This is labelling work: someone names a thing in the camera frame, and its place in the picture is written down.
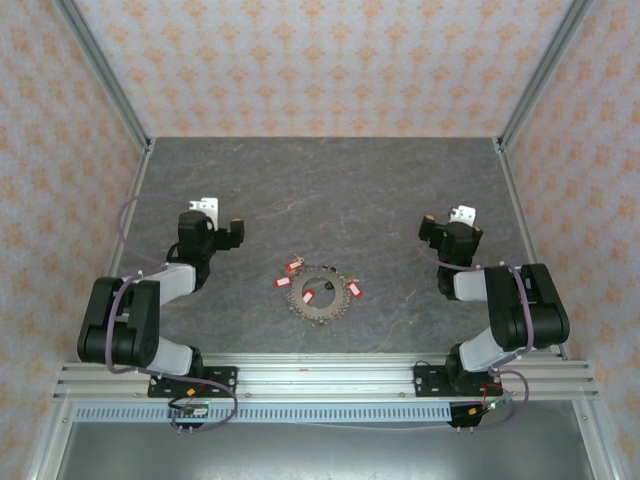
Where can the red key tag with key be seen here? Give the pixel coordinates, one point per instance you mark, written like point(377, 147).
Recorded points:
point(308, 296)
point(281, 283)
point(296, 263)
point(354, 289)

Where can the steel keyring disc with rings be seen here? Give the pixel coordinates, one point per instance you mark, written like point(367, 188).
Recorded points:
point(320, 317)

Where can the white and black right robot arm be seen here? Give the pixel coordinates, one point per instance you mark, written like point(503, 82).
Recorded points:
point(510, 310)

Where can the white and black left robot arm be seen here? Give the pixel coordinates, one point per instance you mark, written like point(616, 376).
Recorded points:
point(140, 320)

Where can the small green circuit board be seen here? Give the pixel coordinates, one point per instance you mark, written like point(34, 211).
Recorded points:
point(487, 407)
point(192, 411)

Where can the grey sheet metal panel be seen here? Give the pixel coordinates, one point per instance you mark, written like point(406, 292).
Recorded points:
point(325, 455)

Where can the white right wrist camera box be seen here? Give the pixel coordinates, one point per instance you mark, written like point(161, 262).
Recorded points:
point(464, 214)

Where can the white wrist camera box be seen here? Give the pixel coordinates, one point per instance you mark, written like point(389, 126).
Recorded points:
point(464, 214)
point(206, 207)

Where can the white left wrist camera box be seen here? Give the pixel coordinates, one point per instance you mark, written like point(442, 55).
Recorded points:
point(206, 207)

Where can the aluminium table side rail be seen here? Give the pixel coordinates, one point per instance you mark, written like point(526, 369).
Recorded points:
point(516, 200)
point(137, 175)

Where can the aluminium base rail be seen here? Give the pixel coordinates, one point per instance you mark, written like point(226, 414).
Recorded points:
point(325, 372)

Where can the aluminium frame post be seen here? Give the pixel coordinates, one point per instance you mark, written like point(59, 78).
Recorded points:
point(545, 65)
point(602, 445)
point(50, 440)
point(102, 65)

